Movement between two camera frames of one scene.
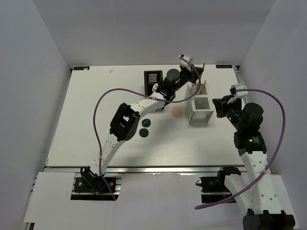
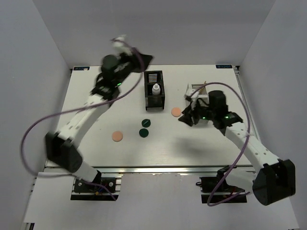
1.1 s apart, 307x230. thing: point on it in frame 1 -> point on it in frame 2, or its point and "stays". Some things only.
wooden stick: [199, 83] -> [202, 90]
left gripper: [194, 74] -> [140, 62]
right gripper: [221, 105] -> [188, 113]
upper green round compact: [146, 122] stays
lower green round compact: [144, 132] stays
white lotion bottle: [155, 87] stays
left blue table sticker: [81, 68] stays
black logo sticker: [224, 66] stays
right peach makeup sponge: [176, 111] stays
